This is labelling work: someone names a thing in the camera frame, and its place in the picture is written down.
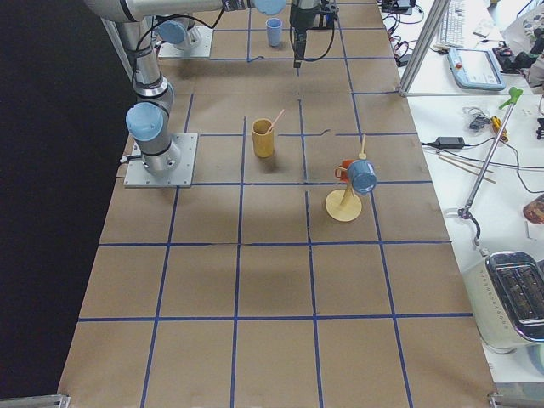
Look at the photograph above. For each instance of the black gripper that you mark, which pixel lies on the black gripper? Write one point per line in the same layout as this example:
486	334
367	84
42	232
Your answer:
300	18

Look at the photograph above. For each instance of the light blue plastic cup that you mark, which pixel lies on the light blue plastic cup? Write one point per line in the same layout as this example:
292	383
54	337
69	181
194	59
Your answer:
274	30

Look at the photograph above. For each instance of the yellow bamboo holder cup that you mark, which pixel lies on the yellow bamboo holder cup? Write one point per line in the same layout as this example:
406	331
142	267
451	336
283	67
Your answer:
262	138

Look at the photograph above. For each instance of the pink chopstick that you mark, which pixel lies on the pink chopstick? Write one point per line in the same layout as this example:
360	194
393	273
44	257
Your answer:
278	117

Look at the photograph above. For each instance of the orange hanging mug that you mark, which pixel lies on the orange hanging mug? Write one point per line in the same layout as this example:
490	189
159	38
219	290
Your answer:
341	171

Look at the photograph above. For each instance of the blue hanging mug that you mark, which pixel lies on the blue hanging mug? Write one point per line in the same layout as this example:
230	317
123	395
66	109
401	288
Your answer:
361	175

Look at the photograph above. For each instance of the white keyboard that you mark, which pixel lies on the white keyboard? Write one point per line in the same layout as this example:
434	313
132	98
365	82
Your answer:
450	33

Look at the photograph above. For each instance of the wooden mug tree stand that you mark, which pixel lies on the wooden mug tree stand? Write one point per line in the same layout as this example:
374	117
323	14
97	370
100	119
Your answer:
343	205

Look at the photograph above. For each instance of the blue teach pendant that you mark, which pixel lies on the blue teach pendant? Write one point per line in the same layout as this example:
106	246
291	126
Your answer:
475	69

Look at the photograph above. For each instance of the black power adapter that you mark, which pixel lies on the black power adapter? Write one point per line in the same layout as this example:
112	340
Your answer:
455	143

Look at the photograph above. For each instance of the wooden chopstick on side table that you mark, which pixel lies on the wooden chopstick on side table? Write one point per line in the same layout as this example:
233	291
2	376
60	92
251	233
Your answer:
465	168

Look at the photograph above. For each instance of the silver toaster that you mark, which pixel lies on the silver toaster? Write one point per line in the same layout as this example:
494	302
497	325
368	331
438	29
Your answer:
505	290

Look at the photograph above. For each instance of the aluminium frame post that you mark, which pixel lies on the aluminium frame post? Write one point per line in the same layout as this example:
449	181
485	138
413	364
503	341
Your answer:
431	25

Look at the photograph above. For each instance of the green handled reacher grabber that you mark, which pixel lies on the green handled reacher grabber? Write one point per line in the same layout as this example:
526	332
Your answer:
514	95

